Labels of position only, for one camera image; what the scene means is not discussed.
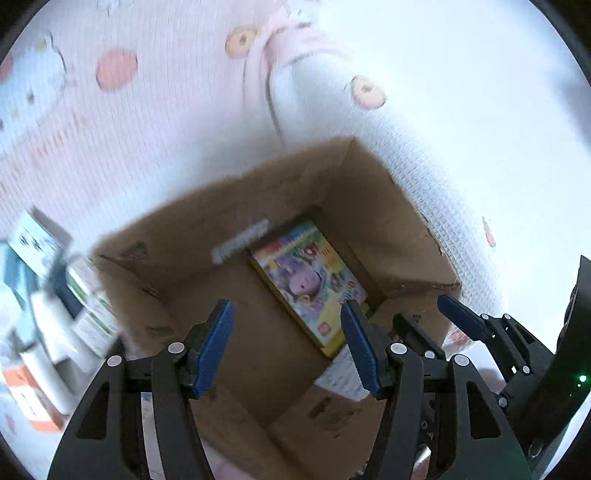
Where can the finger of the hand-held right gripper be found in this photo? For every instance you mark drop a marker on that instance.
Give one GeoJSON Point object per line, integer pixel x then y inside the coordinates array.
{"type": "Point", "coordinates": [415, 332]}
{"type": "Point", "coordinates": [457, 311]}

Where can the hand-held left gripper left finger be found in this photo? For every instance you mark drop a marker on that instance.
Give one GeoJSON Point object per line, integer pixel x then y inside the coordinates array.
{"type": "Point", "coordinates": [214, 350]}

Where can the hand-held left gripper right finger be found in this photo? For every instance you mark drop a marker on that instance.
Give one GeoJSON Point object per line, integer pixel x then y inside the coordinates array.
{"type": "Point", "coordinates": [360, 346]}

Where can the brown cardboard box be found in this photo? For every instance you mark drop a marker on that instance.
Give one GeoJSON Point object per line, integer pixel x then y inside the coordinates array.
{"type": "Point", "coordinates": [258, 323]}

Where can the green white carton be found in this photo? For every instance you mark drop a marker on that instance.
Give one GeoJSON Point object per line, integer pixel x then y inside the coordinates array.
{"type": "Point", "coordinates": [94, 314]}

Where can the colourful cartoon box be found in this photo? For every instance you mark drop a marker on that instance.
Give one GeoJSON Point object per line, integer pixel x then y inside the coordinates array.
{"type": "Point", "coordinates": [300, 277]}

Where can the grey cardboard tube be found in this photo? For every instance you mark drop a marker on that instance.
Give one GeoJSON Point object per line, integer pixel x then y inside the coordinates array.
{"type": "Point", "coordinates": [53, 323]}

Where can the dark blue cloth roll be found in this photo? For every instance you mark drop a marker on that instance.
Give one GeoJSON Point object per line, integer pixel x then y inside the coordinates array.
{"type": "Point", "coordinates": [62, 288]}

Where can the orange white tissue pack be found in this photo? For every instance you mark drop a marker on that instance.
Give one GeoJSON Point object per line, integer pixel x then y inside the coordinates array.
{"type": "Point", "coordinates": [25, 397]}

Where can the light blue flat pack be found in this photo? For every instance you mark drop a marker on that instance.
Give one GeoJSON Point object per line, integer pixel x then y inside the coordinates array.
{"type": "Point", "coordinates": [14, 286]}

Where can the large light blue carton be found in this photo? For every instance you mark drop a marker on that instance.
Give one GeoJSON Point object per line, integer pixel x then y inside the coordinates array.
{"type": "Point", "coordinates": [34, 240]}

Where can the printed play mat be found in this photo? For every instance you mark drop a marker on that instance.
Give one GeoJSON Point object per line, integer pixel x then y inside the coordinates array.
{"type": "Point", "coordinates": [184, 115]}

